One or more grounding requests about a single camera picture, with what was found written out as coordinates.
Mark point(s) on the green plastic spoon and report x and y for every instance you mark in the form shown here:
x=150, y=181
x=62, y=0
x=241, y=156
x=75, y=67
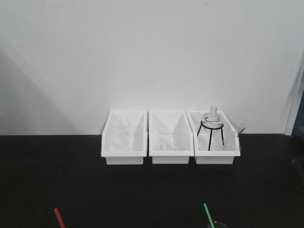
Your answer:
x=208, y=215

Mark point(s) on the red plastic spoon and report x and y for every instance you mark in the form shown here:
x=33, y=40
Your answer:
x=59, y=218

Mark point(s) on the glass beaker in middle bin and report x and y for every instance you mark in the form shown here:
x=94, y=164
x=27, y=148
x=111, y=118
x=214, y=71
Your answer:
x=167, y=134

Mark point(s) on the glass beaker in bin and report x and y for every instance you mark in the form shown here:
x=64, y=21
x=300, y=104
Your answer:
x=120, y=133
x=167, y=134

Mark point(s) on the middle white plastic bin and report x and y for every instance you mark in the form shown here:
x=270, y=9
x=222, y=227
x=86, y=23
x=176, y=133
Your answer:
x=184, y=142

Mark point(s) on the white plastic bin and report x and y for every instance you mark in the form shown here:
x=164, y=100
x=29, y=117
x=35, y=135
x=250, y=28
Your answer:
x=216, y=155
x=137, y=149
x=184, y=142

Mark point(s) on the glass beaker in left bin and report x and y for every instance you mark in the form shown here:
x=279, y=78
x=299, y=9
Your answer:
x=120, y=133

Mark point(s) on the left white plastic bin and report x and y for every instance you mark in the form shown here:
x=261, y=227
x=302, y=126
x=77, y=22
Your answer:
x=137, y=149

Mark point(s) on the round glass flask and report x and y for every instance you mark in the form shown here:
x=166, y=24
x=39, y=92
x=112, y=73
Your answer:
x=212, y=119

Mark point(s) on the right white plastic bin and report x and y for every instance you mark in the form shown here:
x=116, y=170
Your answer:
x=216, y=155

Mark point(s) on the clear glass test tube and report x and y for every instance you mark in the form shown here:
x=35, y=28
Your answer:
x=235, y=135

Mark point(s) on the right glass beaker on table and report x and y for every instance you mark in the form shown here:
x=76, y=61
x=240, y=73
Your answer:
x=217, y=224

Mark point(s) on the black wire tripod stand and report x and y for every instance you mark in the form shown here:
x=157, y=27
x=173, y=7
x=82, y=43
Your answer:
x=210, y=137

